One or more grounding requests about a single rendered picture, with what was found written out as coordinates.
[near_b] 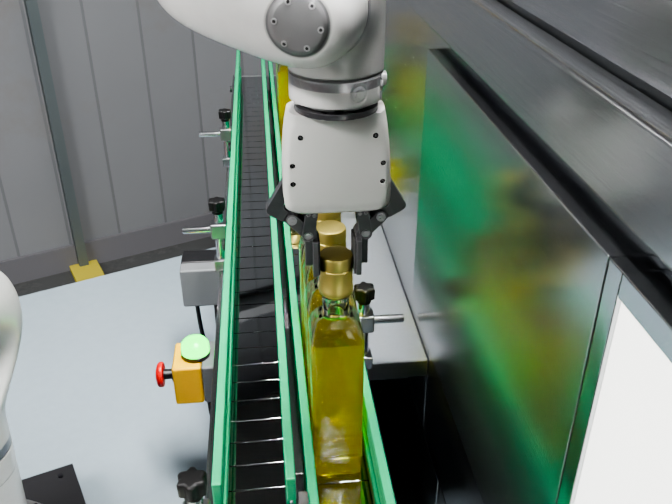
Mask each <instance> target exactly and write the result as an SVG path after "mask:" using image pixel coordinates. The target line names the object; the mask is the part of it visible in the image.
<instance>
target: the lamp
mask: <svg viewBox="0 0 672 504"><path fill-rule="evenodd" d="M210 354H211V352H210V347H209V341H208V340H207V339H206V338H205V337H204V336H202V335H199V334H194V335H190V336H187V337H186V338H185V339H184V340H183V341H182V343H181V357H182V359H183V360H184V361H185V362H188V363H200V362H203V361H205V360H206V359H208V358H209V356H210Z"/></svg>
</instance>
